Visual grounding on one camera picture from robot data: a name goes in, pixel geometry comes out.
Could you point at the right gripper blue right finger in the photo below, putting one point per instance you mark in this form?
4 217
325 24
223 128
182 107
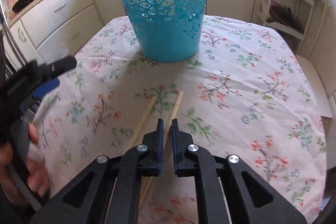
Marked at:
183 166

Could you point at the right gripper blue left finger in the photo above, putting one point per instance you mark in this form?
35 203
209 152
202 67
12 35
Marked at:
150 163

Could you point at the bamboo chopstick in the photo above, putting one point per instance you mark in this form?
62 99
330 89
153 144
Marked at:
162 143
138 128

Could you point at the person left hand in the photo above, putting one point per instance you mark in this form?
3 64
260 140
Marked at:
24 176

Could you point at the floral white tablecloth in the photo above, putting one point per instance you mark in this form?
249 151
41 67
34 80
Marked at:
244 93

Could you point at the white wooden step stool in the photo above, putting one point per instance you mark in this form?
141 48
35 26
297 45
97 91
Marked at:
326 104

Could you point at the white storage rack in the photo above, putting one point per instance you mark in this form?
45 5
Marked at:
290 18

